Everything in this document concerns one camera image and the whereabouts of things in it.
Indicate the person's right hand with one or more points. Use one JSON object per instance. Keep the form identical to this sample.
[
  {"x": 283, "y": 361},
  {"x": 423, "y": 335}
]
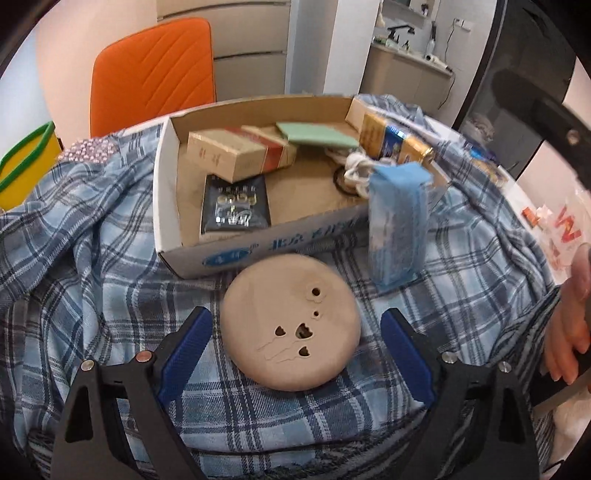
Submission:
[{"x": 565, "y": 332}]

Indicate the orange small box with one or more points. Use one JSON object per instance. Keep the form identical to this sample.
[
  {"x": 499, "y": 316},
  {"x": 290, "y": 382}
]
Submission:
[{"x": 535, "y": 217}]

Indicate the yellow and blue cigarette pack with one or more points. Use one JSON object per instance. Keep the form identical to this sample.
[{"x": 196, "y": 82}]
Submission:
[{"x": 392, "y": 138}]

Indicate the blue tissue pack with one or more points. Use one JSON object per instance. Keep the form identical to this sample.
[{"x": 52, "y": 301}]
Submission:
[{"x": 397, "y": 221}]

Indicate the red brown cigarette box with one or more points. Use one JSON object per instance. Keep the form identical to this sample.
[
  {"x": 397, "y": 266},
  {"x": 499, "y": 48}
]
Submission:
[{"x": 277, "y": 150}]

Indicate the beige sink vanity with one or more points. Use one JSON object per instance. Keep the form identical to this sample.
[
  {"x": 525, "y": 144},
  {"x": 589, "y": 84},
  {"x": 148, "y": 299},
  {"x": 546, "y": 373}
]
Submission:
[{"x": 401, "y": 78}]

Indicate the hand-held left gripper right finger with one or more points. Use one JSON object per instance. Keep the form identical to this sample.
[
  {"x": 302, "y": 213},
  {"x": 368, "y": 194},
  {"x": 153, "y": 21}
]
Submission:
[{"x": 406, "y": 355}]

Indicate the dark blue cigarette box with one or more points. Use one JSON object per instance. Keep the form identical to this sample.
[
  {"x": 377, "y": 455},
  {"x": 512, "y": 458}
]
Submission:
[{"x": 482, "y": 161}]

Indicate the orange chair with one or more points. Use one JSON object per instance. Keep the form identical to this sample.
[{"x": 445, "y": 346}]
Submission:
[{"x": 152, "y": 74}]

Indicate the blue plaid shirt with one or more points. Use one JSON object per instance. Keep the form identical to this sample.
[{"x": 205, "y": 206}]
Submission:
[{"x": 115, "y": 258}]

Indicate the white hair dryer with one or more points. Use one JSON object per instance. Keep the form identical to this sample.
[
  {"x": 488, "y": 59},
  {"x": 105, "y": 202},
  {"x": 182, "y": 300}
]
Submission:
[{"x": 436, "y": 60}]

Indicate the green pad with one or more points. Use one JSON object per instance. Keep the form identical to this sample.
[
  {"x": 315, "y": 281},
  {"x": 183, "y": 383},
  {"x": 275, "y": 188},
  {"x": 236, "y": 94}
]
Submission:
[{"x": 318, "y": 134}]

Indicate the white red printed plastic bag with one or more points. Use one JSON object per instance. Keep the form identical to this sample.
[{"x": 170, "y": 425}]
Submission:
[{"x": 565, "y": 230}]

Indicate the bathroom mirror cabinet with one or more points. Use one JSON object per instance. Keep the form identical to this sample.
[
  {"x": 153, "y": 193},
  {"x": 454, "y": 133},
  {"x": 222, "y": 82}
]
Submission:
[{"x": 401, "y": 5}]

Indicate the beige round disc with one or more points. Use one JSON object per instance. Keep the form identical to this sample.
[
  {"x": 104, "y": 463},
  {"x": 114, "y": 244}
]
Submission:
[{"x": 277, "y": 300}]

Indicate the beige cigarette box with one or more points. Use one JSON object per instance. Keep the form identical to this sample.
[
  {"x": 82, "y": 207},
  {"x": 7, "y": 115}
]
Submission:
[{"x": 221, "y": 154}]

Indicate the black packet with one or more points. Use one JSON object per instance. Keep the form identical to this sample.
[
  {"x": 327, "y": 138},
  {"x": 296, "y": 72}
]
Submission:
[{"x": 235, "y": 203}]

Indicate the cardboard box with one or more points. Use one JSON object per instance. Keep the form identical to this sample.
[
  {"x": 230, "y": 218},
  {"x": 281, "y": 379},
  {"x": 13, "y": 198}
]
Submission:
[{"x": 304, "y": 194}]

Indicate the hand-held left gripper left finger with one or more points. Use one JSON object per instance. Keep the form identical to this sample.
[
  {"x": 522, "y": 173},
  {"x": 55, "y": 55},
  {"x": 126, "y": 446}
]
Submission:
[{"x": 184, "y": 355}]

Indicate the black faucet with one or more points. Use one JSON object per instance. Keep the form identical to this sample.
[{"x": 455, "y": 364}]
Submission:
[{"x": 399, "y": 32}]

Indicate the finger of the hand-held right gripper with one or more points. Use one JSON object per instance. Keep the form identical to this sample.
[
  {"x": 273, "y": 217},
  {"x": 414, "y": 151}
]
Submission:
[{"x": 554, "y": 120}]

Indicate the yellow bin with green rim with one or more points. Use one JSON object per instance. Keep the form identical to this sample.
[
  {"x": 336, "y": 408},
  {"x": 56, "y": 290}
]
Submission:
[{"x": 23, "y": 170}]

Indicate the white wall outlet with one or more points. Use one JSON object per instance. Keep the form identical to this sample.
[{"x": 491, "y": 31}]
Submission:
[{"x": 462, "y": 24}]

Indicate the hanging hair brush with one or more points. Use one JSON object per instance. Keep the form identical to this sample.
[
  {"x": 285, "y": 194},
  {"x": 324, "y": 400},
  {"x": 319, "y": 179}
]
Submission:
[{"x": 434, "y": 37}]

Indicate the rhinestone sheet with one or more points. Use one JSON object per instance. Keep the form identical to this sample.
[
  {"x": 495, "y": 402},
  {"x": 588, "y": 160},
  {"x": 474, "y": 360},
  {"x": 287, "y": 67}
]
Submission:
[{"x": 87, "y": 151}]

